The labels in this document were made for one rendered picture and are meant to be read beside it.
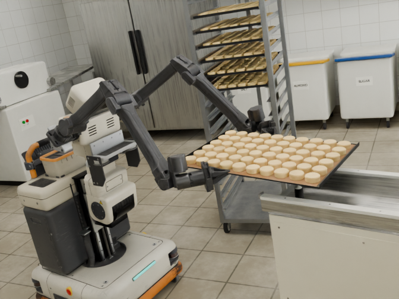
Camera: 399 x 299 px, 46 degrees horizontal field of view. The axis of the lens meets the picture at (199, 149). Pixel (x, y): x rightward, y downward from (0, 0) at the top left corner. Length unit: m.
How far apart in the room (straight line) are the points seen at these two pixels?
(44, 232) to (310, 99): 3.32
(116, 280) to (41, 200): 0.58
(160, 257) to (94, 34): 3.59
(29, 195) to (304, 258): 1.51
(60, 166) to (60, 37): 4.56
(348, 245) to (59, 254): 1.61
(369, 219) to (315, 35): 4.23
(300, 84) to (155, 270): 2.99
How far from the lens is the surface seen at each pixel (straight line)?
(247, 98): 5.32
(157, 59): 5.39
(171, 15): 5.22
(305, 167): 1.67
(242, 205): 3.39
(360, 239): 1.63
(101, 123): 2.40
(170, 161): 1.71
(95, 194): 2.46
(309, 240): 1.71
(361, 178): 1.87
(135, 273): 2.65
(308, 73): 5.07
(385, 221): 1.58
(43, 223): 2.66
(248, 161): 1.76
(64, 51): 7.08
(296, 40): 5.72
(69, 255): 2.73
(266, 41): 2.78
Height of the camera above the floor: 1.64
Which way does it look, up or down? 19 degrees down
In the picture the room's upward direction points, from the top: 10 degrees counter-clockwise
